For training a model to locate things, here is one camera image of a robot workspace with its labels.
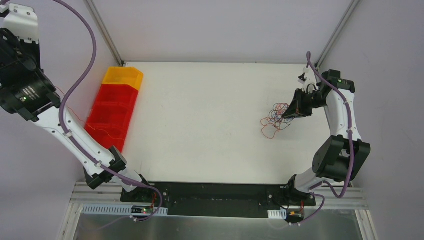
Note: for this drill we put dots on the yellow plastic bin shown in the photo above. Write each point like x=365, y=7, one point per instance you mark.
x=116, y=75

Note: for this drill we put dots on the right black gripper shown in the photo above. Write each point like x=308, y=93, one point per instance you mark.
x=303, y=103

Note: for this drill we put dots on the red plastic bin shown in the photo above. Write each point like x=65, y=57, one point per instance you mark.
x=110, y=114
x=107, y=136
x=116, y=94

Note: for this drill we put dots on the slotted cable duct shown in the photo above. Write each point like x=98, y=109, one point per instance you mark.
x=139, y=210
x=280, y=214

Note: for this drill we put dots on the aluminium frame rail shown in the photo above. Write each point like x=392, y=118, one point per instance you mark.
x=110, y=193

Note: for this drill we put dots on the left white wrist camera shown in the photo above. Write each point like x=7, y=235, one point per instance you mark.
x=21, y=21

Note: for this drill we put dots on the right slotted cable duct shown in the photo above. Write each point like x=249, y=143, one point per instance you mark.
x=280, y=214

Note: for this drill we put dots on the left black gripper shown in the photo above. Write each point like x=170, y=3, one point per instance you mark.
x=24, y=87

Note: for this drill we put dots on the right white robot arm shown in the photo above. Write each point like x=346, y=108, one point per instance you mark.
x=344, y=153

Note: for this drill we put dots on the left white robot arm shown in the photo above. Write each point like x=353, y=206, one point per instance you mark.
x=102, y=165

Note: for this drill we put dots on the red plastic bin middle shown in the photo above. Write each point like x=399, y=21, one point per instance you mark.
x=110, y=114

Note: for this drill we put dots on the left slotted cable duct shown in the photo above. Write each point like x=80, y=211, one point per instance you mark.
x=139, y=210

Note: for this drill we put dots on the red plastic bin near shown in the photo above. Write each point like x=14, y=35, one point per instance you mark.
x=107, y=136

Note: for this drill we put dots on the red plastic bin far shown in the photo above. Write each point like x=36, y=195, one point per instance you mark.
x=116, y=94

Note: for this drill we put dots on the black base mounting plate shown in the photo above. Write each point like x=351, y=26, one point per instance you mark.
x=219, y=199

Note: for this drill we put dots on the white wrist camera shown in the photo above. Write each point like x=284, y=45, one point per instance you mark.
x=303, y=78
x=21, y=21

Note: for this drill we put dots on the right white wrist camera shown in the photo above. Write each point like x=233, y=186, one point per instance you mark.
x=303, y=78

